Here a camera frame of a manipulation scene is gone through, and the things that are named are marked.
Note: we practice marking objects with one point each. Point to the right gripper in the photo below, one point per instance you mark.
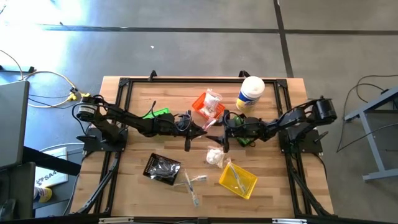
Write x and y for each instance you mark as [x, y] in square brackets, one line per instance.
[245, 129]

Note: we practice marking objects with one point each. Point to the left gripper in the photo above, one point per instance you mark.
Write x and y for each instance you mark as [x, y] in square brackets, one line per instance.
[183, 127]

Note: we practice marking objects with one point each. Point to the green travel bottle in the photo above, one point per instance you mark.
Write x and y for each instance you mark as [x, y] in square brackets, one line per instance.
[245, 142]
[238, 120]

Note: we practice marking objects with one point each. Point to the bagged white cotton balls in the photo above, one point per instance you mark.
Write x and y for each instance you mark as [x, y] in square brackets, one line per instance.
[214, 156]
[210, 112]
[213, 99]

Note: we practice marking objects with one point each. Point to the bagged black round pad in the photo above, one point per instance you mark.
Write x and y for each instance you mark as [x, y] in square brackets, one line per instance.
[173, 168]
[163, 169]

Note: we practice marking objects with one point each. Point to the black plastic basket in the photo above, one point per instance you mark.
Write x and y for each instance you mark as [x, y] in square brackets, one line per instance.
[240, 142]
[149, 165]

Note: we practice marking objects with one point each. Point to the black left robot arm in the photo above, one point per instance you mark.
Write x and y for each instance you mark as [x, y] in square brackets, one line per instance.
[124, 118]

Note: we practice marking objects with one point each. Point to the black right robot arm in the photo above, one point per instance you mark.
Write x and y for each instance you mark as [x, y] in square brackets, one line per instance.
[292, 119]

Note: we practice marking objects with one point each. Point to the orange plastic basket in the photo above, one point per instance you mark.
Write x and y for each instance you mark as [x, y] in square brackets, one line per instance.
[199, 105]

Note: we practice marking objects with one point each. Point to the green plastic basket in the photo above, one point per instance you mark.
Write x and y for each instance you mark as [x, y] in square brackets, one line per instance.
[160, 112]

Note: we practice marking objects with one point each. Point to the Lysol wipes canister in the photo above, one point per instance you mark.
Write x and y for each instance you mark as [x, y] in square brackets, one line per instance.
[250, 93]

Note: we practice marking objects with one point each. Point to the yellow plastic basket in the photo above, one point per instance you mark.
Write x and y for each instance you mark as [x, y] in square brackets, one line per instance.
[227, 183]

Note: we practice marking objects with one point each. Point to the yellow plug connector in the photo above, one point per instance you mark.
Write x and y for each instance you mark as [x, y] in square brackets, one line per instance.
[72, 97]

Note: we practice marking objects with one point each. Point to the black stand beam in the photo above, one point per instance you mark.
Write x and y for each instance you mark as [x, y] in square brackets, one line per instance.
[53, 161]

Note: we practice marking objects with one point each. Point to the white printed box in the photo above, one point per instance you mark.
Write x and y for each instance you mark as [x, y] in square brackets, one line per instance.
[49, 177]

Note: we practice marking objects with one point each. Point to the black aluminium table frame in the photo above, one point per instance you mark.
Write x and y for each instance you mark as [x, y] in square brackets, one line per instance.
[202, 80]

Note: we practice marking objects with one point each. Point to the silver bracket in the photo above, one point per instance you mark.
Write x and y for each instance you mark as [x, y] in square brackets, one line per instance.
[289, 221]
[116, 220]

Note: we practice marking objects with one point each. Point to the grey desk frame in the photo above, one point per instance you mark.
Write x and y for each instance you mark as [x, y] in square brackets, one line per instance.
[373, 149]

